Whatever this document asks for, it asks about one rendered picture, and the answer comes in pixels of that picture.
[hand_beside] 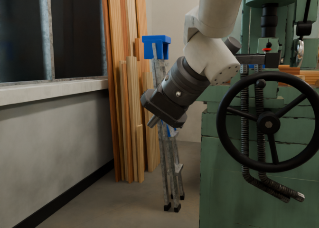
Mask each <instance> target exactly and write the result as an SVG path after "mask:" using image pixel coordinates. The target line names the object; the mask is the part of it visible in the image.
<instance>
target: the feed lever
mask: <svg viewBox="0 0 319 228"><path fill-rule="evenodd" d="M310 1H311V0H307V2H306V8H305V13H304V19H303V21H298V22H297V26H296V35H297V36H299V37H300V38H303V37H304V36H309V35H310V34H311V30H312V21H311V20H307V19H308V13H309V8H310Z"/></svg>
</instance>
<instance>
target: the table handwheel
mask: <svg viewBox="0 0 319 228"><path fill-rule="evenodd" d="M259 79H264V80H265V81H276V82H282V83H285V84H288V85H291V86H292V87H294V88H296V89H298V90H299V91H300V92H301V93H302V94H301V95H299V96H298V97H297V98H295V99H294V100H293V101H292V102H290V103H289V104H288V105H286V106H285V107H283V108H282V109H281V110H279V111H278V112H277V113H273V112H271V110H270V109H269V108H264V112H263V113H261V114H260V115H259V116H256V115H254V114H250V113H247V112H244V111H241V110H238V109H235V108H232V107H230V106H229V105H230V103H231V101H232V100H233V99H234V97H235V96H236V95H237V94H238V93H239V92H240V91H242V90H243V89H244V88H246V87H248V86H250V85H252V84H255V83H256V82H257V80H259ZM306 98H307V99H308V101H309V102H310V104H311V106H312V108H313V111H314V115H315V130H314V134H313V136H312V139H311V141H310V142H309V144H308V145H307V146H306V148H305V149H304V150H303V151H302V152H300V153H299V154H298V155H296V156H295V157H293V158H291V159H288V160H286V161H282V162H279V160H278V155H277V151H276V145H275V139H274V134H275V133H276V132H278V130H279V128H280V125H281V123H280V120H279V119H280V118H281V117H282V116H284V115H285V114H286V113H287V112H288V111H290V110H291V109H292V108H293V107H295V106H296V105H298V104H299V103H300V102H302V101H303V100H305V99H306ZM227 112H230V113H233V114H236V115H239V116H242V117H244V118H247V119H250V120H252V121H255V122H257V127H258V129H259V131H260V132H262V133H263V134H266V135H267V136H268V141H269V145H270V150H271V156H272V163H266V162H260V161H256V160H253V159H251V158H249V157H247V156H245V155H244V154H242V153H241V152H240V151H239V150H237V148H236V147H235V146H234V145H233V143H232V142H231V140H230V138H229V136H228V133H227V130H226V124H225V119H226V113H227ZM216 129H217V134H218V137H219V139H220V142H221V144H222V145H223V147H224V148H225V150H226V151H227V152H228V153H229V155H230V156H231V157H232V158H234V159H235V160H236V161H237V162H239V163H240V164H242V165H243V166H245V167H247V168H250V169H252V170H256V171H261V172H268V173H276V172H284V171H289V170H292V169H295V168H297V167H299V166H301V165H303V164H304V163H306V162H307V161H308V160H310V159H311V158H312V157H313V156H314V155H315V154H316V152H317V151H318V150H319V94H318V93H317V92H316V91H315V90H314V88H313V87H312V86H310V85H309V84H308V83H307V82H305V81H304V80H302V79H301V78H299V77H297V76H294V75H292V74H289V73H285V72H281V71H262V72H257V73H253V74H250V75H248V76H245V77H243V78H242V79H240V80H238V81H237V82H236V83H234V84H233V85H232V86H231V87H230V88H229V89H228V90H227V92H226V93H225V94H224V96H223V98H222V99H221V101H220V104H219V106H218V109H217V113H216Z"/></svg>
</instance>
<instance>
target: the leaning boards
mask: <svg viewBox="0 0 319 228"><path fill-rule="evenodd" d="M102 7H103V25H104V37H105V50H106V62H107V75H108V87H109V100H110V112H111V125H112V138H113V155H114V168H115V181H116V182H118V181H119V180H120V179H122V181H124V180H125V179H126V181H129V183H130V184H131V183H132V182H133V181H134V180H135V181H136V182H139V183H142V182H143V181H144V171H145V170H146V165H147V164H148V172H153V171H154V170H155V168H156V167H157V166H158V164H159V163H160V146H159V136H158V126H157V124H156V125H155V126H154V127H153V128H150V127H148V126H147V123H148V122H149V120H150V119H151V117H152V116H153V115H154V114H153V113H151V112H150V111H148V110H147V109H146V108H144V107H143V106H142V104H141V101H140V99H141V98H140V97H141V95H142V94H143V93H144V91H145V92H146V90H147V89H154V86H153V76H152V72H150V64H149V59H144V43H142V36H147V35H148V33H147V17H146V1H145V0H102Z"/></svg>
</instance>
